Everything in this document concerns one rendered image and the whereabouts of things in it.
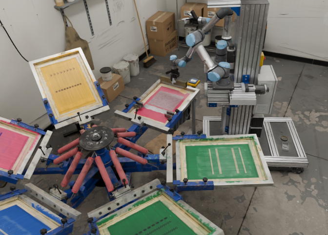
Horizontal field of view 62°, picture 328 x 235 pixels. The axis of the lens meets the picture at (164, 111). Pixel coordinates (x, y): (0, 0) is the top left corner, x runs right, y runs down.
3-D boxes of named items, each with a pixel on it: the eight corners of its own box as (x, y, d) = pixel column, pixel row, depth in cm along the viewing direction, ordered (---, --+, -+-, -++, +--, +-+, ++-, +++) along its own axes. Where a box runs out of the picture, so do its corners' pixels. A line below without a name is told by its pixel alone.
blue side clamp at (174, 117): (178, 114, 308) (178, 109, 304) (182, 115, 306) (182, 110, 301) (164, 130, 289) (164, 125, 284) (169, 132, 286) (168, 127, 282)
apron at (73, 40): (92, 68, 490) (76, 8, 424) (95, 69, 486) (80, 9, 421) (71, 82, 455) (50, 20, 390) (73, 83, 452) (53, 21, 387)
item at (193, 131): (190, 128, 427) (189, 75, 367) (203, 133, 417) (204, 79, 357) (183, 137, 412) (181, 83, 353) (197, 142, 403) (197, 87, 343)
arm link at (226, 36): (218, 49, 333) (221, 3, 299) (223, 44, 342) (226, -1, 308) (228, 51, 327) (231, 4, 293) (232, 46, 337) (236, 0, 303)
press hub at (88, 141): (119, 199, 336) (93, 114, 252) (145, 213, 319) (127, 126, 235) (97, 226, 311) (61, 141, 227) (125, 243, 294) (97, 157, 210)
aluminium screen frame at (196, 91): (159, 81, 362) (159, 78, 360) (199, 92, 337) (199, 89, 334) (123, 115, 311) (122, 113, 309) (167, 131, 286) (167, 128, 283)
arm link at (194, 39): (227, 74, 276) (198, 28, 273) (218, 80, 268) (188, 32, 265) (219, 78, 286) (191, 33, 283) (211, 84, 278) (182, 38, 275)
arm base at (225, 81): (229, 78, 299) (230, 70, 293) (230, 86, 287) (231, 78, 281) (215, 78, 301) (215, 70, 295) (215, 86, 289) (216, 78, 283)
